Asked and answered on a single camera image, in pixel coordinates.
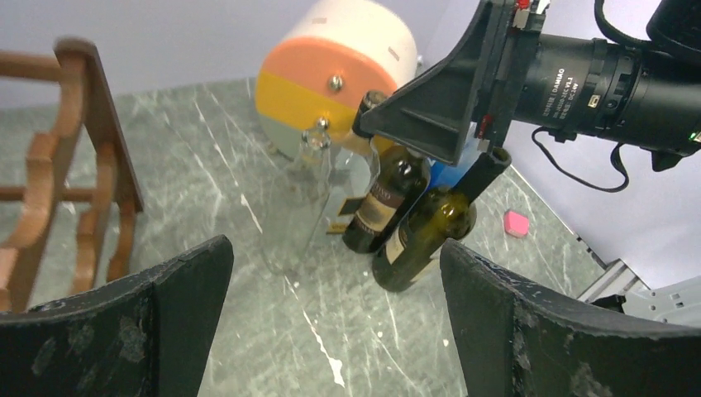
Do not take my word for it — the small clear square bottle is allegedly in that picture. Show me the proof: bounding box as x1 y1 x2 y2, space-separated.
260 127 331 275

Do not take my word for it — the clear bottle with black cap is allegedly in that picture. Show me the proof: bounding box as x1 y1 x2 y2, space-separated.
324 131 380 235

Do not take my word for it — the brown wooden wine rack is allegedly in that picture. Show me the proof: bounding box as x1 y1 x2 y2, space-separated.
1 36 144 313

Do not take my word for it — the aluminium frame rail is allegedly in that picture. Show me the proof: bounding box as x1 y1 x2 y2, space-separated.
577 260 700 328

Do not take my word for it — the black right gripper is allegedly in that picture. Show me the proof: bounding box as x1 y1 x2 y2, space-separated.
360 1 548 165

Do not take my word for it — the pink eraser block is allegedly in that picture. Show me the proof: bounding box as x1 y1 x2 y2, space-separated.
503 210 530 238

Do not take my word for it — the cream orange yellow cylinder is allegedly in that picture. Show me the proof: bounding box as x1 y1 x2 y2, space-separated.
254 1 417 158

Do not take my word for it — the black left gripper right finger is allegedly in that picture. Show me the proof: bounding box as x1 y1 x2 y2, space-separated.
440 240 700 396

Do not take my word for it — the blue bottle with silver cap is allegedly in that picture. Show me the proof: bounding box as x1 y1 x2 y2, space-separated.
427 122 481 189

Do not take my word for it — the dark green wine bottle front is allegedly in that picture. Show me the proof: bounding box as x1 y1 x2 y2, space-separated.
371 148 512 293

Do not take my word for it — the dark wine bottle behind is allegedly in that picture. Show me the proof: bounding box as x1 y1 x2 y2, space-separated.
342 144 430 253

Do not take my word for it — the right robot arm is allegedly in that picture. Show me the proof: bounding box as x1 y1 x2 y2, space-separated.
360 1 700 172

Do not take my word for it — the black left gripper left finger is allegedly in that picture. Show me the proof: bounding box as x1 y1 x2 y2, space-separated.
1 235 235 396

